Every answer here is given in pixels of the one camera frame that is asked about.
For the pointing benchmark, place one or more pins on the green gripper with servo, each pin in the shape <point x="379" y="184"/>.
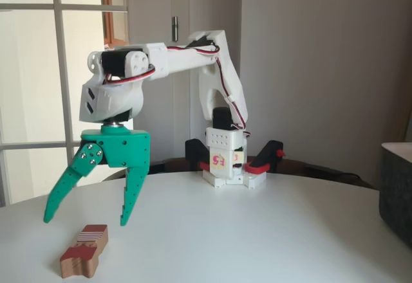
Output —
<point x="123" y="149"/>

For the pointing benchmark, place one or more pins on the red striped wooden block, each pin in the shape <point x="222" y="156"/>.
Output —
<point x="85" y="254"/>

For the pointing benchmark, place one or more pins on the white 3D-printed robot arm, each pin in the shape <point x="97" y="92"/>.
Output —
<point x="180" y="62"/>

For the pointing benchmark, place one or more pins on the dark grey felt box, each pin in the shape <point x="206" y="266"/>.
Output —
<point x="397" y="193"/>

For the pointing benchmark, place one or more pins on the dark brown curved furniture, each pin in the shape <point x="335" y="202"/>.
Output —
<point x="167" y="166"/>

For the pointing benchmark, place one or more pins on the metal door hinge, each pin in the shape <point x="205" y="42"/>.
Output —
<point x="174" y="29"/>

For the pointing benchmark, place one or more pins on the white glazed door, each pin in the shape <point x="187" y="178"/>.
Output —
<point x="32" y="7"/>

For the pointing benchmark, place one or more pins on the brown wooden window frame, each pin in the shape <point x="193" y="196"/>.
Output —
<point x="107" y="6"/>

